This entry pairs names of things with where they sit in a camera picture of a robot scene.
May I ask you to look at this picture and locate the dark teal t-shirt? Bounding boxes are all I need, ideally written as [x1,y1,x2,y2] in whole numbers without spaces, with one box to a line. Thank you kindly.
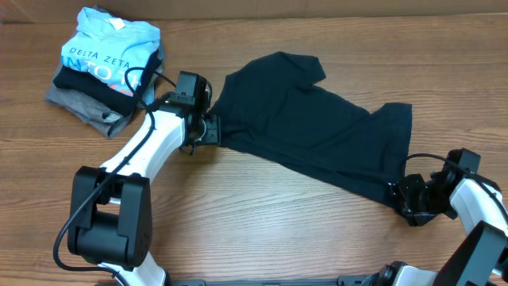
[210,52,412,208]

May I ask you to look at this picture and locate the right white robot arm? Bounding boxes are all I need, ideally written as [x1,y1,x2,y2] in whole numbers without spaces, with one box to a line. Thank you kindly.
[369,178,507,286]

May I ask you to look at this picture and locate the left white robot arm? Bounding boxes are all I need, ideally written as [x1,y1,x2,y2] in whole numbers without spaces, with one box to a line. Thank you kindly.
[59,110,221,285]

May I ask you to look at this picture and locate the grey folded garment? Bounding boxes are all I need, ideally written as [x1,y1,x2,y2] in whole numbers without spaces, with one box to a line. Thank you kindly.
[44,47,166,140]

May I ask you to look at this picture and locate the black folded garment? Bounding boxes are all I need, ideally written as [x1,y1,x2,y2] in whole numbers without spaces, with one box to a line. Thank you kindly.
[52,52,163,116]

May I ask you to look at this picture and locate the light blue folded t-shirt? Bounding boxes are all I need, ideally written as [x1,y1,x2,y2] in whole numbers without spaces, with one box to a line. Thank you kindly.
[60,7,160,95]

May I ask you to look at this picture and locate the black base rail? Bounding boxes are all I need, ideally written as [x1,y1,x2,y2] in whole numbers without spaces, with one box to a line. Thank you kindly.
[94,261,449,286]

